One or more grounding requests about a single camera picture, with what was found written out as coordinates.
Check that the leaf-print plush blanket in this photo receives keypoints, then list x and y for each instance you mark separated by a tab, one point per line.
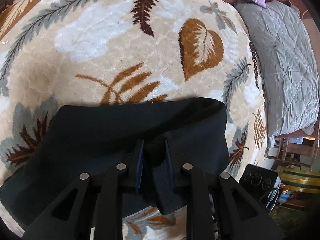
125	42

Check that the wooden chair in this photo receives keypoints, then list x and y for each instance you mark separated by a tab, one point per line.
287	150

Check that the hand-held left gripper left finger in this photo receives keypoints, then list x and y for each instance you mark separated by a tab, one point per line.
138	165

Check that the black pants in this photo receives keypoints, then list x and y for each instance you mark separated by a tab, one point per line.
100	130

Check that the gold and black table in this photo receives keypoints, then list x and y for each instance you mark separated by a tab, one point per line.
300	180

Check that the grey quilted bed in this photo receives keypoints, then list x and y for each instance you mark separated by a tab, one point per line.
282	67

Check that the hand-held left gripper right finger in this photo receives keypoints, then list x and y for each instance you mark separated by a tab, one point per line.
169	162

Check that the black electric heater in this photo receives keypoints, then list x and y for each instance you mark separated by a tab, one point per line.
257	180

